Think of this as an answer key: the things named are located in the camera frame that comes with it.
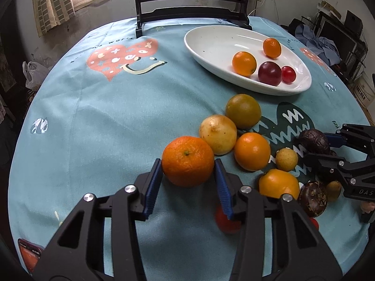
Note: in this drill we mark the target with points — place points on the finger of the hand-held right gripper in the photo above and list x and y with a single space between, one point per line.
356 137
328 162

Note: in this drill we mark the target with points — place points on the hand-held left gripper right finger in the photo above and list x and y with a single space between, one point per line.
224 193

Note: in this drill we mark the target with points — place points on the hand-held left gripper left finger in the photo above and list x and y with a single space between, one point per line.
152 190

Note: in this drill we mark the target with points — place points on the dark purple passion fruit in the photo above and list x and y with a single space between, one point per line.
313 140

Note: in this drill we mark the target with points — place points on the small yellow-green fruit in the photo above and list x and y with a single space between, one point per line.
287 160
334 190

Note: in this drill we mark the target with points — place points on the red tomato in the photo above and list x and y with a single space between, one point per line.
315 224
288 74
227 226

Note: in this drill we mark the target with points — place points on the brown wrinkled passion fruit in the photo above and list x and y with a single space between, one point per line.
312 199

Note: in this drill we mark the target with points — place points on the large bumpy mandarin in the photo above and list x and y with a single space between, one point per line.
187 161

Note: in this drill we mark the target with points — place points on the smooth orange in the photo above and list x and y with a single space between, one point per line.
278 184
252 151
244 63

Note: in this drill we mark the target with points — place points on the pale yellow round fruit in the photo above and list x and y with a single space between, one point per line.
218 136

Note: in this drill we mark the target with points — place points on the green-orange citrus fruit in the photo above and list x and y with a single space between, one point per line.
243 111

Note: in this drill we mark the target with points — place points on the white oval plate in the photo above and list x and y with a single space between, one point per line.
214 46

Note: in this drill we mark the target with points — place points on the person's right hand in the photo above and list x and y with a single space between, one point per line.
369 207

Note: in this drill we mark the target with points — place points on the cardboard box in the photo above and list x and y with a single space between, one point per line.
363 92

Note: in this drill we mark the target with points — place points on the light blue printed tablecloth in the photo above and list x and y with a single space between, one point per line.
88 123

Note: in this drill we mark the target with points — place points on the blue clothing pile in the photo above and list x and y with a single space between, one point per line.
320 45

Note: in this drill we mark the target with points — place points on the black computer monitor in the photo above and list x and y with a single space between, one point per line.
341 38

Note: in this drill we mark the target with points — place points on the dark red plum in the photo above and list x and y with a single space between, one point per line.
269 73

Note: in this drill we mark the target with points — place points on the small mandarin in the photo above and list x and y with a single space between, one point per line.
272 47

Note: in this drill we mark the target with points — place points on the red and black packet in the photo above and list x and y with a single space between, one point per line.
29 256

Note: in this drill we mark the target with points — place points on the white plastic bag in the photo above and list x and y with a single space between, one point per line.
35 74

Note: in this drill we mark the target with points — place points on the round painted table screen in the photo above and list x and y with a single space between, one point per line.
140 11

